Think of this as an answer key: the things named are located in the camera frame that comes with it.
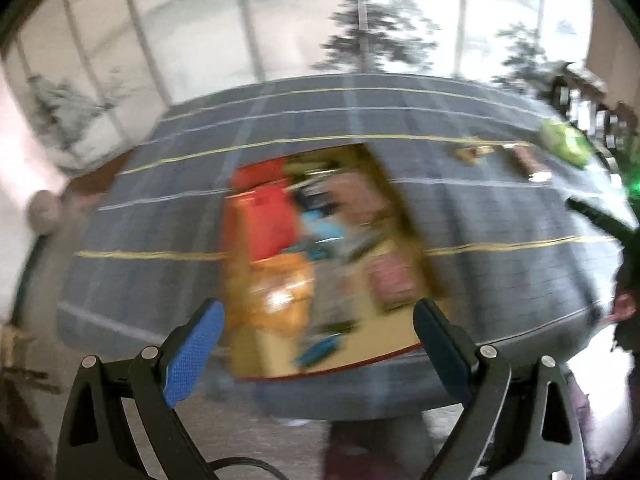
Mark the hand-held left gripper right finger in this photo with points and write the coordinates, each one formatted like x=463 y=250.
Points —
x=445 y=355

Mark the brown snack bar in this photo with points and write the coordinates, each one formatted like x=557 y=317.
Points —
x=530 y=162

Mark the dark shelf with bottles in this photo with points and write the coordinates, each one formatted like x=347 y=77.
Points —
x=585 y=105

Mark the dark red cloth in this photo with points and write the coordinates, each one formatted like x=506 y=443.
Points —
x=370 y=450

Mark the pink snack packet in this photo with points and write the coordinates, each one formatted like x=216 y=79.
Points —
x=392 y=277

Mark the large clear packet orange sticks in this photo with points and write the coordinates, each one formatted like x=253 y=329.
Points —
x=355 y=195

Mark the light blue snack packet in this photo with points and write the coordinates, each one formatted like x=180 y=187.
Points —
x=322 y=227

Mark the red and gold box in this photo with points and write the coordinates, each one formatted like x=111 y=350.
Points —
x=255 y=355

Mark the dark blue snack packet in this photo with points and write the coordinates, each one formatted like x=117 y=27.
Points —
x=320 y=351

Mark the orange snack packet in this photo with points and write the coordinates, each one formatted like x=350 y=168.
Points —
x=280 y=295

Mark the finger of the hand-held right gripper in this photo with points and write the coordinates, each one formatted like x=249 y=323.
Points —
x=600 y=220

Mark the yellow snack packet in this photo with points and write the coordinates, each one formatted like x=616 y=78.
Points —
x=475 y=152

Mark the red snack packet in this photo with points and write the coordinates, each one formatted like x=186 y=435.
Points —
x=267 y=215

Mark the green tissue packet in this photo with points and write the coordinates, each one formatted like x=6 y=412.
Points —
x=565 y=142

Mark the round brown knob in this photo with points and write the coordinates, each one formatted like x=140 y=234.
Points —
x=44 y=210

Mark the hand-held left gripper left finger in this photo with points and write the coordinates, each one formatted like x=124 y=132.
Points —
x=192 y=355

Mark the grey checked tablecloth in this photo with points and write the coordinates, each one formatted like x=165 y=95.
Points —
x=150 y=220

